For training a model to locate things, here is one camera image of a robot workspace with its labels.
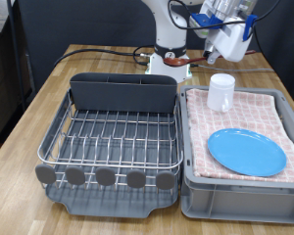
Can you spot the dark gray utensil caddy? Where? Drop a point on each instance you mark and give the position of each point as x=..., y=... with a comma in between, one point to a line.
x=121, y=96

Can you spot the black metal pole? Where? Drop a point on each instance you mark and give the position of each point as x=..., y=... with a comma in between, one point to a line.
x=17, y=55

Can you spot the brown wooden spoon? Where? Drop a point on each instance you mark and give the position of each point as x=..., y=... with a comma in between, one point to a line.
x=174, y=62

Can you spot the blue plate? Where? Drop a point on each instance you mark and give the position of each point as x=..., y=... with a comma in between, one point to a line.
x=246, y=151

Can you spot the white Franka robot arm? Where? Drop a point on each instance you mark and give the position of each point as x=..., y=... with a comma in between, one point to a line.
x=170, y=26

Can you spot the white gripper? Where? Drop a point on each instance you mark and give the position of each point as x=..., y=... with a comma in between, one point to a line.
x=233, y=40

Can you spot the white mug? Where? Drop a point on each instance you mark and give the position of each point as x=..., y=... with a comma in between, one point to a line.
x=220, y=94

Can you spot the pink checked towel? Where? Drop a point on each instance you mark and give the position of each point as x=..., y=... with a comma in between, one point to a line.
x=258, y=111

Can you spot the gray plastic crate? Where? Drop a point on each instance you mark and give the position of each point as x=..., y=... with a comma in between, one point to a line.
x=238, y=202

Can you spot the grey dish drying rack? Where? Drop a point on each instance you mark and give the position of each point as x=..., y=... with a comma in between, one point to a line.
x=98, y=204

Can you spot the gray shelf board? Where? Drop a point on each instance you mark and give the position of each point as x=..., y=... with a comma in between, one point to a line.
x=0, y=16

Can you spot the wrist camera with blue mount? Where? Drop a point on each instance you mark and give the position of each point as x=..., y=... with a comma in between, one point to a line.
x=202, y=19

